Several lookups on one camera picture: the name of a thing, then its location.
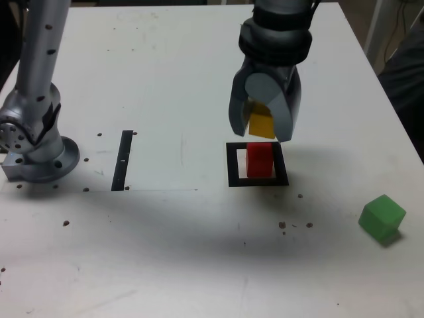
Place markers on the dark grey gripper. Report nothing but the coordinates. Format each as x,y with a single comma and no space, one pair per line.
268,68

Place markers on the yellow cube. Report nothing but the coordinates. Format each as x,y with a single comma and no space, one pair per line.
261,126

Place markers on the red cube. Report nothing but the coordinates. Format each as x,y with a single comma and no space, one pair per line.
258,162

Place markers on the green cube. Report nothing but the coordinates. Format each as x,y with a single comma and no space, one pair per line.
381,218

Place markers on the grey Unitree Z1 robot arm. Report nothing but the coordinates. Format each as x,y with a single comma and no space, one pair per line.
39,66

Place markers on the black tape square outline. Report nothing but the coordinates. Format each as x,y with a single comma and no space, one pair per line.
232,165

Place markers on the black tape strip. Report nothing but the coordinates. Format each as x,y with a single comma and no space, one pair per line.
121,172

